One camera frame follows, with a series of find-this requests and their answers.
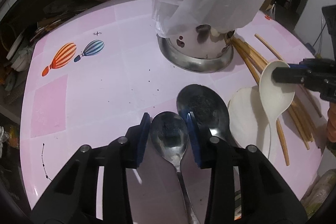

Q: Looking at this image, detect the large steel spoon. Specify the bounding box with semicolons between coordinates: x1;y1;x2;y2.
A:
176;84;241;188

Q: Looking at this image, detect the small steel spoon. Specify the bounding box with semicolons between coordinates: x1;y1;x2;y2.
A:
150;111;199;223

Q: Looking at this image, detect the cream plastic ladle spoon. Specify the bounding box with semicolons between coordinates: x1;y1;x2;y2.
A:
259;60;295;162

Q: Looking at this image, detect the white plastic rice scoop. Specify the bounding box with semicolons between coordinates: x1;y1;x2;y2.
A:
228;86;270;157

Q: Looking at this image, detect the angled wooden chopstick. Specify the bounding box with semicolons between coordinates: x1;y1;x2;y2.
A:
234;38;289;165

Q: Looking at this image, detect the separate wooden chopstick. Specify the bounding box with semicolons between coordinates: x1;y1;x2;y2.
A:
255;34;322;118

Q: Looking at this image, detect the person right hand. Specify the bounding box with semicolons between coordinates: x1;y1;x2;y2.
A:
327;103;336;143

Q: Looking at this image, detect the steel utensil holder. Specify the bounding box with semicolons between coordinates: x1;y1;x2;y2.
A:
157;24;235;73

